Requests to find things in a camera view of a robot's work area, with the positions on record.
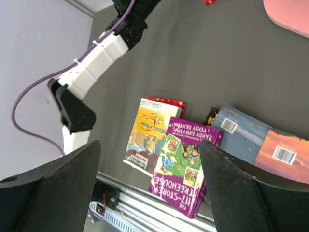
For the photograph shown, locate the aluminium mounting rail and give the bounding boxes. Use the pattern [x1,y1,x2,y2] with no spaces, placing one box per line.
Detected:
[93,172,216,232]

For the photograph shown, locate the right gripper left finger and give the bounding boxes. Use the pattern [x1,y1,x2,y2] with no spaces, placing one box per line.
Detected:
[0,140,101,232]

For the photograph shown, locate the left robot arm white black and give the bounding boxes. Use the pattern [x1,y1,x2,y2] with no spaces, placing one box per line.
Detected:
[47,0,159,155]

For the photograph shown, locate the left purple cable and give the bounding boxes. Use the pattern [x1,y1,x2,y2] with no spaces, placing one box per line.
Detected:
[12,0,137,157]

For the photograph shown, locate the yellow illustrated paperback book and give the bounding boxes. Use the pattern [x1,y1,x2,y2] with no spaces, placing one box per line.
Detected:
[123,98,182,177]

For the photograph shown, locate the red 13-storey treehouse book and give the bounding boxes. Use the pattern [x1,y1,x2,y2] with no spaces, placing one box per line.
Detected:
[204,0,217,6]

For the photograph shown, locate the purple 117-storey treehouse book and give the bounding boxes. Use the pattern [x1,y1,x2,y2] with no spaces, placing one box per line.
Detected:
[148,117,224,218]

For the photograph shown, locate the blue orange paperback book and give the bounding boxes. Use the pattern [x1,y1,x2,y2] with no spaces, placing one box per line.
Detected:
[254,129,309,184]

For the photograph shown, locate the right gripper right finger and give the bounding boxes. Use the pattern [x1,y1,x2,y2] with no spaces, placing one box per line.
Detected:
[200,140,309,232]

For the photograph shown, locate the pink three-tier shelf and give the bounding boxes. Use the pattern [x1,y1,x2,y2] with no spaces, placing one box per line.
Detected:
[263,0,309,38]

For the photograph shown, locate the perforated cable duct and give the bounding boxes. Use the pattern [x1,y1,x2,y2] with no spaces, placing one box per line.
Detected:
[88,201,143,232]

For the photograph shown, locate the red starred book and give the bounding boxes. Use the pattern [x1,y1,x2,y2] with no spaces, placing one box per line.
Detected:
[146,96,186,118]

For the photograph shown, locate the black yellow book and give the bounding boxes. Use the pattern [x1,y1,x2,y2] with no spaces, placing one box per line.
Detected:
[204,107,219,126]

